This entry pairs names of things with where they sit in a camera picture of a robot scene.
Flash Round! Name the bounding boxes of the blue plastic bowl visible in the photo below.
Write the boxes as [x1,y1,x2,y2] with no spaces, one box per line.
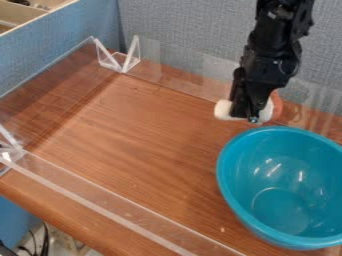
[216,126,342,250]

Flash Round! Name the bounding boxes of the clear acrylic corner bracket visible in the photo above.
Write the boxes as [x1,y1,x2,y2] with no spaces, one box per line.
[93,36,141,73]

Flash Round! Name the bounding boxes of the clear acrylic back barrier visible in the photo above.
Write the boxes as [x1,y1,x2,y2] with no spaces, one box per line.
[128,36,342,144]

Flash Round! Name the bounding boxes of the clear acrylic front barrier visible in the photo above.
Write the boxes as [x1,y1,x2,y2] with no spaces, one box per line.
[0,124,244,256]

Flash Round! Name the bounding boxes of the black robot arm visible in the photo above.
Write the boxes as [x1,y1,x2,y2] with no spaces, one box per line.
[229,0,313,123]

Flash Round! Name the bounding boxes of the white brown toy mushroom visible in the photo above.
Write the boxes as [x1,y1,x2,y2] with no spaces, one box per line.
[213,91,283,125]

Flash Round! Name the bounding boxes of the clear acrylic barrier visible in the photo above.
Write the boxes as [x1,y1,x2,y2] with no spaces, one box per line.
[0,124,244,256]
[128,36,342,144]
[0,36,117,108]

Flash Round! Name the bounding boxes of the clear acrylic left barrier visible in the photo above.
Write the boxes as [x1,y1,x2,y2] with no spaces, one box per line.
[0,36,117,108]

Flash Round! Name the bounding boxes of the black cables below table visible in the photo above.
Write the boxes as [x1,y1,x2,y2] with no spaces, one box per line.
[0,221,51,256]

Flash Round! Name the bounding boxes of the blue partition with wooden shelf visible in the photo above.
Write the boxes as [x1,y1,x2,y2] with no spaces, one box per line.
[0,0,121,96]

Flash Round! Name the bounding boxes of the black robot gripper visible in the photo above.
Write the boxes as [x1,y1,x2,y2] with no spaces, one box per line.
[228,43,303,122]

